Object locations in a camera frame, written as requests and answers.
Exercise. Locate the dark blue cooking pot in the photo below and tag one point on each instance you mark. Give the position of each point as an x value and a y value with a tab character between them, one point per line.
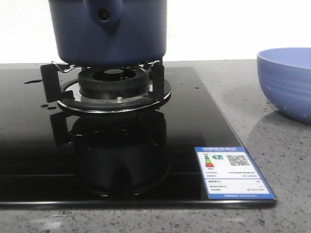
109	33

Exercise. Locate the light blue ribbed bowl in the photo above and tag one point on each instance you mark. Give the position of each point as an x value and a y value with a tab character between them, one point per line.
285	79

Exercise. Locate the black metal pot support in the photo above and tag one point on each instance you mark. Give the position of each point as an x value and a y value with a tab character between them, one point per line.
67	95

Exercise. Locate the black round gas burner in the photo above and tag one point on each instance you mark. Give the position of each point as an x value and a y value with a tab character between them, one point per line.
108	84

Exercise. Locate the blue energy efficiency label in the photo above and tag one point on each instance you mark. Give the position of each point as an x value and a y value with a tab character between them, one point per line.
229	173

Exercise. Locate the black glass stove top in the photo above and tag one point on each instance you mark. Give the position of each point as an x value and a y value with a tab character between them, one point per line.
51	159

